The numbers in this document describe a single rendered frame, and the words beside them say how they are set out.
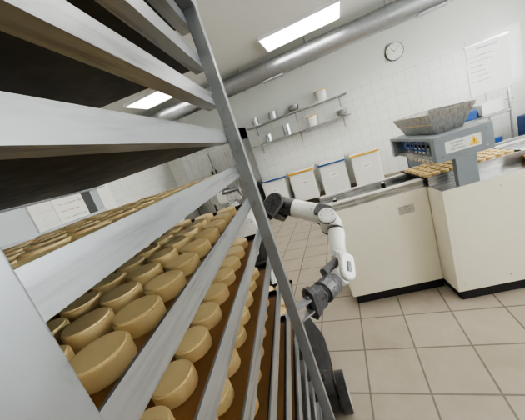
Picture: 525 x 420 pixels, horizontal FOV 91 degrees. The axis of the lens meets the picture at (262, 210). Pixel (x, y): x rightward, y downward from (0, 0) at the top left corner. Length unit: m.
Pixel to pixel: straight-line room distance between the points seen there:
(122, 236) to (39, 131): 0.08
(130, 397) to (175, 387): 0.12
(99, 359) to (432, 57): 6.35
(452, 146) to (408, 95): 4.31
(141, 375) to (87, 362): 0.06
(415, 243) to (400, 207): 0.31
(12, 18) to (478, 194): 2.10
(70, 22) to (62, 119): 0.10
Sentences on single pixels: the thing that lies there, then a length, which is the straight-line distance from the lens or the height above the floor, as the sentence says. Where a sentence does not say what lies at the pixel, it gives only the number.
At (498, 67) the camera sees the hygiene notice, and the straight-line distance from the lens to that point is 6.69.
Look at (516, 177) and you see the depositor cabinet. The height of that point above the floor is 0.80.
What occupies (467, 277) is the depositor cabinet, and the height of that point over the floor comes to 0.19.
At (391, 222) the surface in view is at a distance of 2.14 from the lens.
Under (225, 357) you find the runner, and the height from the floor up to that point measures 1.23.
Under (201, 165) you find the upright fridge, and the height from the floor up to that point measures 1.54.
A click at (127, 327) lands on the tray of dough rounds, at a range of 0.30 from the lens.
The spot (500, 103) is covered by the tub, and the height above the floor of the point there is 0.92.
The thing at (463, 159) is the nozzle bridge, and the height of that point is 1.00.
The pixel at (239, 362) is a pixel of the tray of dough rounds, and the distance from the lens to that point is 0.48.
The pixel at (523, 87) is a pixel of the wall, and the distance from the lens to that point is 6.86.
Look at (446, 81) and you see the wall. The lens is 6.40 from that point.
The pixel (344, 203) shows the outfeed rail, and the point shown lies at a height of 0.87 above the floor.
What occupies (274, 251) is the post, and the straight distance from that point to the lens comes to 0.72.
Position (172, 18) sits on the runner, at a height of 1.76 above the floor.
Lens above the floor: 1.44
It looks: 13 degrees down
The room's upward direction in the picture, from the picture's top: 19 degrees counter-clockwise
